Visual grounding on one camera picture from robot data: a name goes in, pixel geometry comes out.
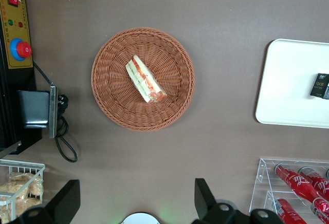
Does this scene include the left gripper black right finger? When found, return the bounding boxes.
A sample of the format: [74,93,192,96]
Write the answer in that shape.
[194,178,216,221]

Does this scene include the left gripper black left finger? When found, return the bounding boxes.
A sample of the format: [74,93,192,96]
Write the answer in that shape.
[45,179,81,224]

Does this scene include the triangle sandwich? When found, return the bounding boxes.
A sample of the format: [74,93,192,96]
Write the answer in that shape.
[125,55,168,104]

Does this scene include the cream plastic tray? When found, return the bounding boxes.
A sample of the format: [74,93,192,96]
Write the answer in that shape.
[255,38,329,129]

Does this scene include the flat round brown wicker basket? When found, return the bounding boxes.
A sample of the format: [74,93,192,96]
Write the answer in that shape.
[90,27,196,132]

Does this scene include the clear bag of fried snacks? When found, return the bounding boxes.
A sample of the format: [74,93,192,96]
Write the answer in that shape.
[0,197,43,224]
[9,172,45,199]

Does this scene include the clear acrylic bottle rack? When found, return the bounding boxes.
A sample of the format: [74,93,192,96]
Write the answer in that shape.
[249,157,329,224]

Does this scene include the red cola bottle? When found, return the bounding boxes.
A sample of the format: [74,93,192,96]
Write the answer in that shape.
[273,164,322,202]
[298,166,329,202]
[310,197,329,224]
[273,197,308,224]

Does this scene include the black power plug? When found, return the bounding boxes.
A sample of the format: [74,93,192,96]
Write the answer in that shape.
[58,94,69,109]

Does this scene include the black countertop appliance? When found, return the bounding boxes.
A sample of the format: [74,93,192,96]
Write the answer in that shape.
[0,0,52,156]

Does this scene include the red emergency stop button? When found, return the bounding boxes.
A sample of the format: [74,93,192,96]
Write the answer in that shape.
[10,38,33,62]

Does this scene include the small black carton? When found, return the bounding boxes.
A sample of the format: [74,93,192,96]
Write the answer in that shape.
[309,72,329,99]

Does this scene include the yellow control panel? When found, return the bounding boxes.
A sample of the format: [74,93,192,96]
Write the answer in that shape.
[0,0,34,70]

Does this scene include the black power cable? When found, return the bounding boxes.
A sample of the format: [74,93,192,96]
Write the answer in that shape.
[32,61,78,163]

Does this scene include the white wire basket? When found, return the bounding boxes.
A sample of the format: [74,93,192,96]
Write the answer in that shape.
[0,159,46,224]

